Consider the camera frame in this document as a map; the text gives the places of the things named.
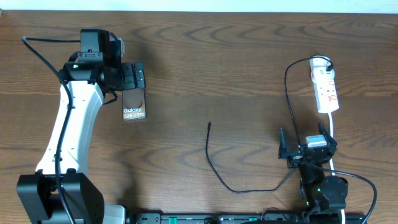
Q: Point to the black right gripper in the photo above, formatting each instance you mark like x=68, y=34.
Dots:
x=294, y=159

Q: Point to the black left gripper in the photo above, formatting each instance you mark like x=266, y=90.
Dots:
x=132, y=80

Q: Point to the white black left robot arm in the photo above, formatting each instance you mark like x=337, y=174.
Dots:
x=60, y=191

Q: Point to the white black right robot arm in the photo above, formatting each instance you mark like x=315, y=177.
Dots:
x=325, y=194

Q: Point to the white charger adapter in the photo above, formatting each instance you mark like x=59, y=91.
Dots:
x=320, y=74

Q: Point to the white power strip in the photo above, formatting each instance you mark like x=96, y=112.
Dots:
x=325, y=92

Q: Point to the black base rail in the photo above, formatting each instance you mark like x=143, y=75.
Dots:
x=156, y=218

